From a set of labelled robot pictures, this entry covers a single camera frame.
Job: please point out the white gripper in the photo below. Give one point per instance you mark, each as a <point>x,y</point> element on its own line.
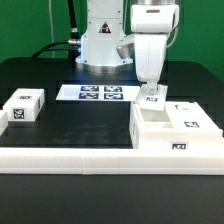
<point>152,25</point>

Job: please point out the white cabinet door panel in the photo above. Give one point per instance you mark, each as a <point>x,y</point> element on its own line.
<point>188,115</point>
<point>152,101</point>

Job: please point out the white cabinet body box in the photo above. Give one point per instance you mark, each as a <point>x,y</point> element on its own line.
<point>151,130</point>

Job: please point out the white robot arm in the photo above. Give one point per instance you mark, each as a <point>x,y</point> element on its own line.
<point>106,48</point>

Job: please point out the white cabinet top block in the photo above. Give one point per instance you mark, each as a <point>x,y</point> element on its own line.
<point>24,105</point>

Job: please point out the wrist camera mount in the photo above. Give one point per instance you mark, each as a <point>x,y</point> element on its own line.
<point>125,48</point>

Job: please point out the white marker base plate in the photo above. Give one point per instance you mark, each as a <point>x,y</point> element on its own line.
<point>69,92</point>

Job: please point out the white U-shaped fence frame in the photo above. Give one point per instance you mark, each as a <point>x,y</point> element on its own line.
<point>206,161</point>

